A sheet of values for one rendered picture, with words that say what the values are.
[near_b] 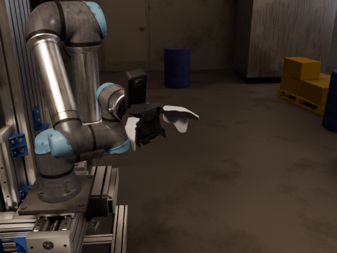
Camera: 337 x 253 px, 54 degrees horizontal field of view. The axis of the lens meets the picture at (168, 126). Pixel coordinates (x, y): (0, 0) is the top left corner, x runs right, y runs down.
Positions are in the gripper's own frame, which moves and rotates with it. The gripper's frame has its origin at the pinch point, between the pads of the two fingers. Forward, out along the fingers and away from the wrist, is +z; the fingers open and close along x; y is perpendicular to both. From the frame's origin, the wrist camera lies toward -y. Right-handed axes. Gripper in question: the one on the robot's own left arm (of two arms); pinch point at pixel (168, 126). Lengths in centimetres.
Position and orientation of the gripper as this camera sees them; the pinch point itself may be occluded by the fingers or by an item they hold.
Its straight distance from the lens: 65.5
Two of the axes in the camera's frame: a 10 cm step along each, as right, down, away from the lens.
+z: 5.1, 3.2, -8.0
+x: -8.5, 3.1, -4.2
